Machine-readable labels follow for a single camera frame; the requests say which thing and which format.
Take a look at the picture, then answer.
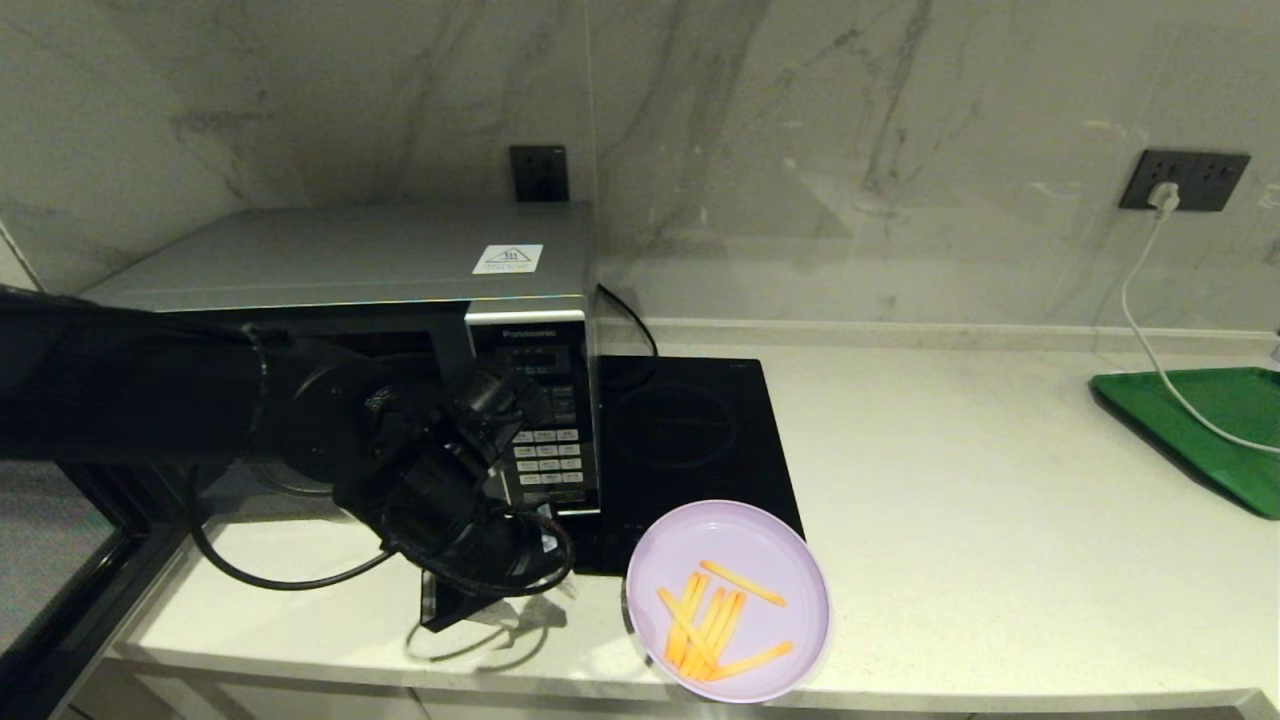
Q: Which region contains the white power cable with plug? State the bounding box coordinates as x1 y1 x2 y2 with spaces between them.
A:
1119 182 1280 456

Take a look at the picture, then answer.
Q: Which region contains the silver Panasonic microwave oven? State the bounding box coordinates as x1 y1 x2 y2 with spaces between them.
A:
85 203 603 519

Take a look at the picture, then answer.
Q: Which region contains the purple plastic plate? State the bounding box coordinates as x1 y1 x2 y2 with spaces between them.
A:
625 499 833 704

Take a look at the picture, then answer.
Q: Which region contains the green plastic tray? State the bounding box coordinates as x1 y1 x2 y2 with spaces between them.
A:
1088 367 1280 521

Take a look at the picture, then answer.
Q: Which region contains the small black wall socket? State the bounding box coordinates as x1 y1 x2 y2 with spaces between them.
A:
509 145 571 205

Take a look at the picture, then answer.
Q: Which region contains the white warning sticker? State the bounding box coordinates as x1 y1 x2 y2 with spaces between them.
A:
472 244 546 276

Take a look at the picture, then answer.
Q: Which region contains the black induction cooktop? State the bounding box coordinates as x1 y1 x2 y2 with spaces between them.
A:
565 356 806 577

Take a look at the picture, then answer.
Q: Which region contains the orange french fry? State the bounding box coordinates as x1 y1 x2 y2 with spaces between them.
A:
704 590 749 673
698 559 789 609
706 640 796 682
688 587 737 681
678 573 713 669
665 571 702 667
656 586 722 670

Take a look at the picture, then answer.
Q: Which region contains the wide black wall socket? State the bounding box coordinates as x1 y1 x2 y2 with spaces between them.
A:
1119 150 1253 213

